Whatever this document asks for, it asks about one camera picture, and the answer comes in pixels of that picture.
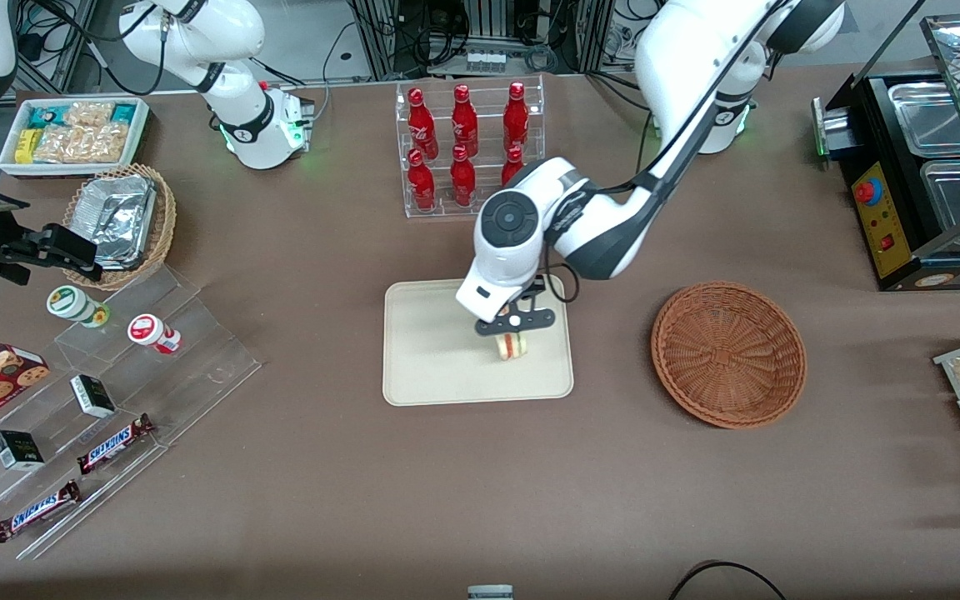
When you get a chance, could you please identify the white plastic snack bin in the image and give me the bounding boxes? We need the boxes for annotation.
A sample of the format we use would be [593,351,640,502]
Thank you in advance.
[0,97,150,180]

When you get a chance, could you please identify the green lid sunflower cup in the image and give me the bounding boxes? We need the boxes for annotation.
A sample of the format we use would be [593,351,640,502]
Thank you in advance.
[47,285,111,328]

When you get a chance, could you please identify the metal frame equipment rack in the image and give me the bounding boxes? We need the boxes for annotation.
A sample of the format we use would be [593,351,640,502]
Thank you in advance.
[351,0,618,78]

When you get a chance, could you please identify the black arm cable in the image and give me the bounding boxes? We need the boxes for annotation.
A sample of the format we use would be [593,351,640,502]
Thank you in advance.
[542,0,789,305]

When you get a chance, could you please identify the small black carton box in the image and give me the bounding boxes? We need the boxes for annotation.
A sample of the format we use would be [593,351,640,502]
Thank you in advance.
[70,374,117,419]
[0,430,45,472]

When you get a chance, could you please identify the black food warmer machine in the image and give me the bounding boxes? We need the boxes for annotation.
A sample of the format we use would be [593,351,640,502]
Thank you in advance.
[812,12,960,293]

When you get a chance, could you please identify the clear acrylic bottle rack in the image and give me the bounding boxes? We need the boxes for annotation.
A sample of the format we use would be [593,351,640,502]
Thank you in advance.
[395,75,546,219]

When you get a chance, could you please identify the red lid yogurt cup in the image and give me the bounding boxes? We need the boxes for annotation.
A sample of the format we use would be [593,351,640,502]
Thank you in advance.
[127,313,183,355]

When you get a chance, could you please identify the clear acrylic stepped shelf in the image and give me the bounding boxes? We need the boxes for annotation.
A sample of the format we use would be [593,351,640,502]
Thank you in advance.
[0,263,263,561]

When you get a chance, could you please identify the silver foil packets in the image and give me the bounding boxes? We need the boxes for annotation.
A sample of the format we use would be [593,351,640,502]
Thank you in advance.
[72,175,157,272]

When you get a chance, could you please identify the brown wicker basket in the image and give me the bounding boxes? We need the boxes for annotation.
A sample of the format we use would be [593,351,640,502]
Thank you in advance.
[651,282,807,430]

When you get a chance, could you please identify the cream plastic tray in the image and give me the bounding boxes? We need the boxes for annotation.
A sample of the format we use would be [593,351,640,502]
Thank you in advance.
[382,277,574,408]

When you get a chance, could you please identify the Snickers chocolate bar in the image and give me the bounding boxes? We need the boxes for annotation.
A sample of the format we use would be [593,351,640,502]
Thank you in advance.
[77,413,156,476]
[0,479,82,544]

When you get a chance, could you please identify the light wicker basket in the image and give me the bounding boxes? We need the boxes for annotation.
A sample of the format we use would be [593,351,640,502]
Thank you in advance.
[62,163,178,291]

